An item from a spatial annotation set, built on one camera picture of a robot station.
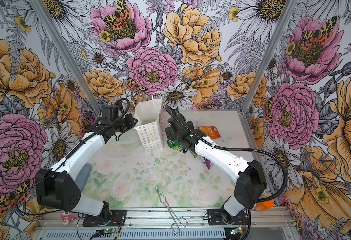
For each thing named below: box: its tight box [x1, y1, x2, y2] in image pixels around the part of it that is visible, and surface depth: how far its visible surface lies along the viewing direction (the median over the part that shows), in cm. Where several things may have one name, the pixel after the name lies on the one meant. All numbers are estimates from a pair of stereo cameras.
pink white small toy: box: [60, 211, 75, 225], surface depth 73 cm
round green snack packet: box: [167, 140, 183, 152], surface depth 98 cm
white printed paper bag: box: [133, 92, 164, 152], surface depth 91 cm
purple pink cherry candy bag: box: [203, 157, 211, 170], surface depth 91 cm
